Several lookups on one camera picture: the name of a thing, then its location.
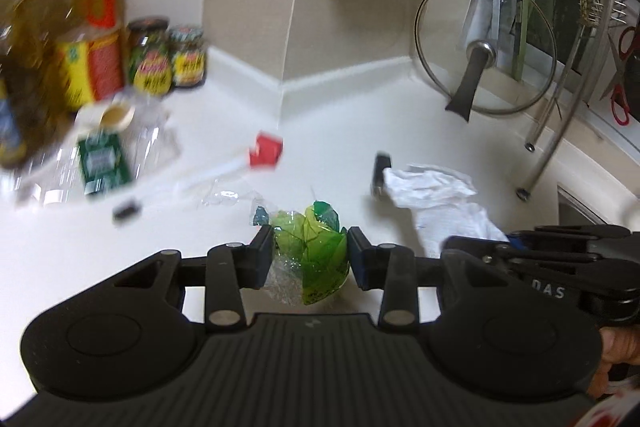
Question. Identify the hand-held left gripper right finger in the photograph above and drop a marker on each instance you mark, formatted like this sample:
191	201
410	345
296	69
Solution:
361	259

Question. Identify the green plastic bag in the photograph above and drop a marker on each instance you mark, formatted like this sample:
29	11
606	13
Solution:
315	247

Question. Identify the metal dish rack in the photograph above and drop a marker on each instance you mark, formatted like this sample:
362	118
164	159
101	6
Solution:
575	82

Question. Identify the small white cup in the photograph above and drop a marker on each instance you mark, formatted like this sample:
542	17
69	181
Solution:
107	117

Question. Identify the clear plastic bottle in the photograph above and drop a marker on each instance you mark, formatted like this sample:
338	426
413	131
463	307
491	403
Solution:
102	162

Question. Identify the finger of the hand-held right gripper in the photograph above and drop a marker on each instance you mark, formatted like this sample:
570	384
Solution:
475	248
560	238

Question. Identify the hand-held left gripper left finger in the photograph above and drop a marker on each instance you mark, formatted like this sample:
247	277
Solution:
261	257

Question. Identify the clear plastic wrapper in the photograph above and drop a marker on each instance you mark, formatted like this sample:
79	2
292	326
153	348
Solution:
225	199

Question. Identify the short pickle jar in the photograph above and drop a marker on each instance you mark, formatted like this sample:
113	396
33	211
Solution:
187	62

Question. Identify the tall pickle jar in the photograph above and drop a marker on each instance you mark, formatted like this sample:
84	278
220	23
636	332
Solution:
148	67

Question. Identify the small black object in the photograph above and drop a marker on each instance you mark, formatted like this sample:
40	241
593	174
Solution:
381	172

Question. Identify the red white printed clothing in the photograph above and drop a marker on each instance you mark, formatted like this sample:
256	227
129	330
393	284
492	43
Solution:
610	412

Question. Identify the glass pot lid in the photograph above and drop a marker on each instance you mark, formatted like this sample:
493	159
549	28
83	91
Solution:
520	72

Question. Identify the person's right hand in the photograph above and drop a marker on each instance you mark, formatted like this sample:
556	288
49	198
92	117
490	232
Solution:
620	344

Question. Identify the white paper sheet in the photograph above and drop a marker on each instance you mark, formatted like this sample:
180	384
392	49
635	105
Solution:
440	197

